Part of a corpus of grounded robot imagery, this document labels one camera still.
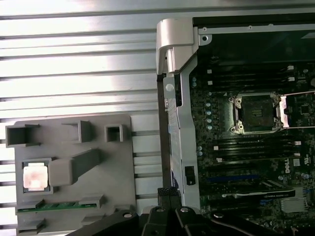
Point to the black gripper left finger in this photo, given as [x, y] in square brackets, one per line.
[162, 221]

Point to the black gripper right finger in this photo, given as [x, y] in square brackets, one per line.
[187, 223]

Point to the silver CPU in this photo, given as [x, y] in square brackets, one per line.
[35, 178]

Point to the CPU socket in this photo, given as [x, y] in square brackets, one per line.
[257, 113]

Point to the grey parts rack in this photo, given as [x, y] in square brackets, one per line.
[115, 159]

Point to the black graphics card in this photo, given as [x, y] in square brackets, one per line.
[270, 189]

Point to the green motherboard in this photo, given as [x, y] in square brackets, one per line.
[219, 137]

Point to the green RAM stick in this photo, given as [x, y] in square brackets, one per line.
[61, 205]

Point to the silver chipset heatsink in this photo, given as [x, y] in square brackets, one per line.
[294, 205]

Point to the black open PC case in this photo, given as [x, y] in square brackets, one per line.
[185, 110]

